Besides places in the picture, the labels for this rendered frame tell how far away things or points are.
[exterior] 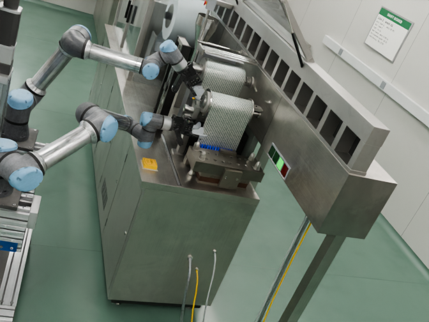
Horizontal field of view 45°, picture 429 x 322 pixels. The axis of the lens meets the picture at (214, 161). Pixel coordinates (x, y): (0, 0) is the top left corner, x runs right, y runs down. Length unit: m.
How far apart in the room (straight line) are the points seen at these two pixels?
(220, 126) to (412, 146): 2.89
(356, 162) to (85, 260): 1.92
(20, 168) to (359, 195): 1.37
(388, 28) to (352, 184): 4.03
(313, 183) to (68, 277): 1.63
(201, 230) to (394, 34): 3.74
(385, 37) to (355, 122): 3.92
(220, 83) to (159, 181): 0.70
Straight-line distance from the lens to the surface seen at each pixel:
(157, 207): 2.64
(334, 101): 2.29
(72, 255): 3.39
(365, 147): 2.09
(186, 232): 2.78
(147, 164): 2.64
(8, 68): 2.36
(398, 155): 5.42
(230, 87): 2.95
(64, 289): 3.16
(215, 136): 2.79
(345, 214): 2.23
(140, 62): 2.49
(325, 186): 2.22
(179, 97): 3.46
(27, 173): 2.15
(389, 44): 5.93
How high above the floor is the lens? 2.19
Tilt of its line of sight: 26 degrees down
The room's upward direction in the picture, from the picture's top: 22 degrees clockwise
